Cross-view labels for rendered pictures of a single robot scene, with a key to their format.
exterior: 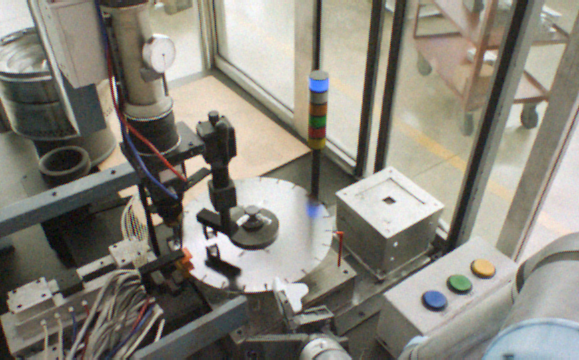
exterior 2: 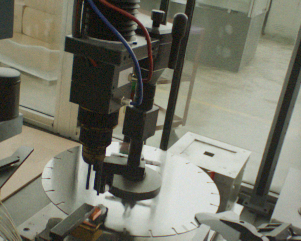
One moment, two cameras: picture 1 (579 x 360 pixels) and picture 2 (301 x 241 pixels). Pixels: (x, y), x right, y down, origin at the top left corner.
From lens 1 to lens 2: 0.62 m
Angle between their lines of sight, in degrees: 35
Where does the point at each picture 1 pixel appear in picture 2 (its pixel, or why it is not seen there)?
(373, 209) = (203, 161)
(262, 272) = (178, 213)
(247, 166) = (28, 163)
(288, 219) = (158, 169)
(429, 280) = (292, 201)
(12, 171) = not seen: outside the picture
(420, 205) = (234, 153)
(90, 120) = (1, 19)
